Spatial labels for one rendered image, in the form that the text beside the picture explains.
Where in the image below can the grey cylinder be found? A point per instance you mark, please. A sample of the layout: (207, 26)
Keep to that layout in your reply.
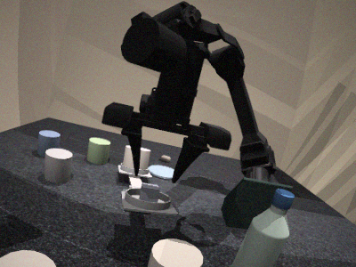
(47, 140)
(57, 166)
(128, 158)

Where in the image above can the pale green cylinder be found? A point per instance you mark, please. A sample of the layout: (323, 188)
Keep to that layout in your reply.
(98, 151)

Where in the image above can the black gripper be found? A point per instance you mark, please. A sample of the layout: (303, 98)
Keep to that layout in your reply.
(172, 103)

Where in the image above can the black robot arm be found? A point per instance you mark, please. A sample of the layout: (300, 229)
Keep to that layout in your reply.
(166, 43)

